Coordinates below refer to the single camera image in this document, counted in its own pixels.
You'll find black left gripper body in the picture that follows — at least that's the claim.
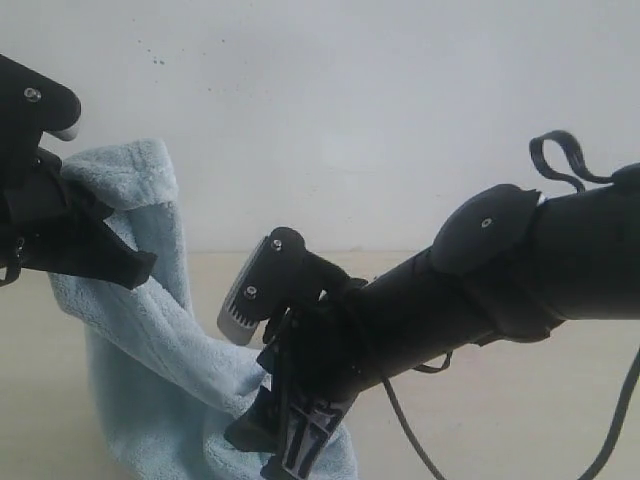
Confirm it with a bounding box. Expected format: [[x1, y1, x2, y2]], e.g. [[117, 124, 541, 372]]
[[1, 149, 108, 286]]

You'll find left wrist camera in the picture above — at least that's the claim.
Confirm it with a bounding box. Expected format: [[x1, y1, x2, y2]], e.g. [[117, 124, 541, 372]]
[[1, 55, 82, 151]]

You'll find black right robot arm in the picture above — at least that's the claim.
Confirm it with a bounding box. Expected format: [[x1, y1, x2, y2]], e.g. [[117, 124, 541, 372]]
[[218, 165, 639, 479]]

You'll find light blue fluffy towel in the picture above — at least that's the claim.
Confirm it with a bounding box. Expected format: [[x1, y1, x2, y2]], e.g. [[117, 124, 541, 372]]
[[47, 138, 360, 480]]

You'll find black velcro strap loop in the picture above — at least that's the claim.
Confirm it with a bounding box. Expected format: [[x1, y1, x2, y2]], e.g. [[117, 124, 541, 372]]
[[528, 130, 616, 194]]

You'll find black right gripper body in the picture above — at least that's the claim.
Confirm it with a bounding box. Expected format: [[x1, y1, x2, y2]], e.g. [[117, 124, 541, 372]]
[[258, 289, 380, 400]]

